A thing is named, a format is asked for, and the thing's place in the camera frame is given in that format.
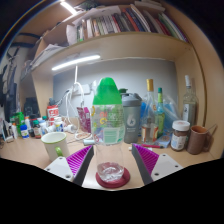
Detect pink pouch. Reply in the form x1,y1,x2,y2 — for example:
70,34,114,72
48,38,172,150
76,105,93,134

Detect green-capped clear plastic bottle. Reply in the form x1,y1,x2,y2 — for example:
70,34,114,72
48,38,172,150
90,77,127,184

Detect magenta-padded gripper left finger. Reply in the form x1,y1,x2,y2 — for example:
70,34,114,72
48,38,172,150
44,144,95,187

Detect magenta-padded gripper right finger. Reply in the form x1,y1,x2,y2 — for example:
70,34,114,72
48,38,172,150
131,143,184,186

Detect tall clear bottle white cap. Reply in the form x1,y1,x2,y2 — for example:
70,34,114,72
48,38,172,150
182,74,199,128

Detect clear glass bottle yellow cap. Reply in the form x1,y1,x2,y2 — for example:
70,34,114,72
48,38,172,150
140,78,160,144

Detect white looped cable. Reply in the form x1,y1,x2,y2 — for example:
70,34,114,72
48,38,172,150
61,64,93,141

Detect white LED light bar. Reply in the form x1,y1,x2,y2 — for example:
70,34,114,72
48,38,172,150
51,54,102,72

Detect slim green glass bottle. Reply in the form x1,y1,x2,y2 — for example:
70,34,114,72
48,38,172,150
154,87,167,139

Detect dark hanging clothes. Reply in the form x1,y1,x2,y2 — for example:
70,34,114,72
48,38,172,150
0,46,19,124

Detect small dark bottle red label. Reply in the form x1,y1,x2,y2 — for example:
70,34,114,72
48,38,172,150
32,119,43,139

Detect brown cup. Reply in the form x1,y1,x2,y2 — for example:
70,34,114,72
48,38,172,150
186,124,214,156

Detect flat round red coaster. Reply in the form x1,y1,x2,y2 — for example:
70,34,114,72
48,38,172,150
95,166,131,190

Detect brown jar with white lid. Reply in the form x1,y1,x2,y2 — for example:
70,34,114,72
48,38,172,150
170,119,191,152

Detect wooden shelf unit with books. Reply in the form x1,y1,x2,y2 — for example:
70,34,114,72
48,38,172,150
19,0,209,151

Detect blue plastic bag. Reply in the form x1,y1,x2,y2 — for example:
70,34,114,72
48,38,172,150
139,94,184,148

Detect red and white canister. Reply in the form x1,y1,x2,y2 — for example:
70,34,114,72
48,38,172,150
46,104,60,120

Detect small white bottle blue cap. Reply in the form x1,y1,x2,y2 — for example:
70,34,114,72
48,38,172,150
19,124,30,139

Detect green container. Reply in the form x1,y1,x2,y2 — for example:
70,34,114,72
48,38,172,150
13,112,25,129

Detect red pen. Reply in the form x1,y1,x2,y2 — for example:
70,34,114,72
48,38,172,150
141,143,165,150

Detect grey shaker bottle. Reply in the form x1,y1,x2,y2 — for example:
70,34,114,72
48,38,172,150
120,92,143,145

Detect long ceiling light strip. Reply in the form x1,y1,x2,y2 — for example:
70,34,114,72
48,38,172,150
59,0,78,16

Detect white mug with green handle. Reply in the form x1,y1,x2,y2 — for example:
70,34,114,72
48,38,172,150
40,131,72,163

